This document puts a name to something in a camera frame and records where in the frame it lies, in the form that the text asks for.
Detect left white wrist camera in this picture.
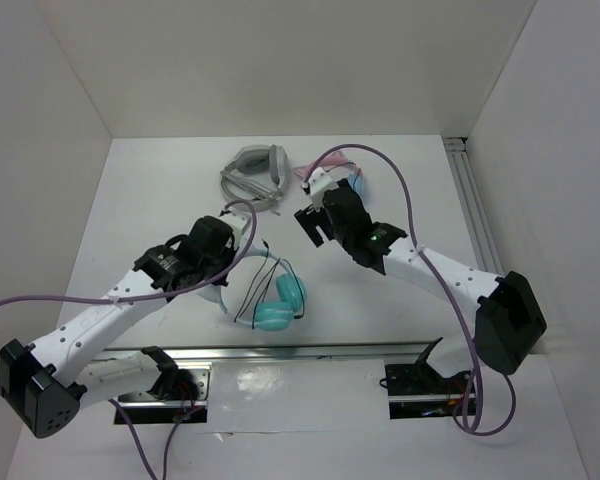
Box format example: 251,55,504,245
219,208,252,251

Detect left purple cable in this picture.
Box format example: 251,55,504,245
0,200,259,396

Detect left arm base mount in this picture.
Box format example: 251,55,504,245
116,346,211,425

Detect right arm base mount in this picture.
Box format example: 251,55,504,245
378,338,469,419

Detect aluminium front rail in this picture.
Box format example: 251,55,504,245
99,341,441,362

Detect aluminium side rail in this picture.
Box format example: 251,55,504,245
442,137,505,274

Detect grey white headphones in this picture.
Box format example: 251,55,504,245
220,144,291,212

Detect teal cat-ear headphones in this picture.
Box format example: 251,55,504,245
198,247,308,332

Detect thin black headphone cable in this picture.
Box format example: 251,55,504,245
233,239,306,331

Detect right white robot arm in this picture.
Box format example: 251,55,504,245
294,186,547,392

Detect pink blue cat-ear headphones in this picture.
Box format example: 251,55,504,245
291,150,365,197

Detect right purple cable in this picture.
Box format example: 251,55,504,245
304,143,519,437

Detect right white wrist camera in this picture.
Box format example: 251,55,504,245
301,167,339,211

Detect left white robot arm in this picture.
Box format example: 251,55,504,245
0,210,251,439

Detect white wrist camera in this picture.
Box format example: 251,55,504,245
301,167,339,211
219,208,252,251

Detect purple cable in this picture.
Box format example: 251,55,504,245
0,200,259,396
304,143,519,437

